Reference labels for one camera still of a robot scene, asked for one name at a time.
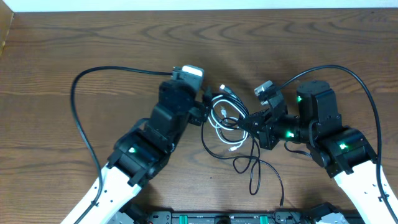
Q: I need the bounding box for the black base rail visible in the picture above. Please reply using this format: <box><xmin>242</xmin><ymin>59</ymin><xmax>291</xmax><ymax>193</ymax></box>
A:
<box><xmin>109</xmin><ymin>202</ymin><xmax>364</xmax><ymax>224</ymax></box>

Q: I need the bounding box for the white USB cable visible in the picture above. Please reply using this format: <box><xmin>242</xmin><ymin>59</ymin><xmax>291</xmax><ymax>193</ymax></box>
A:
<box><xmin>206</xmin><ymin>95</ymin><xmax>249</xmax><ymax>152</ymax></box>

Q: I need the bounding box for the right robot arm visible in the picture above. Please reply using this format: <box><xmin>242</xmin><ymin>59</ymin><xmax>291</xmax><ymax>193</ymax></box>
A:
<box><xmin>238</xmin><ymin>80</ymin><xmax>397</xmax><ymax>223</ymax></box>

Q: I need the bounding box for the thick black USB cable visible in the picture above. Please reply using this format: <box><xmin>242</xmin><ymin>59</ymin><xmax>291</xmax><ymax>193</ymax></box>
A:
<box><xmin>200</xmin><ymin>83</ymin><xmax>262</xmax><ymax>196</ymax></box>

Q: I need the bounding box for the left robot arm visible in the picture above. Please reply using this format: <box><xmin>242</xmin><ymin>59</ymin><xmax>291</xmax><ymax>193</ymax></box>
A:
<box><xmin>63</xmin><ymin>80</ymin><xmax>212</xmax><ymax>223</ymax></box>

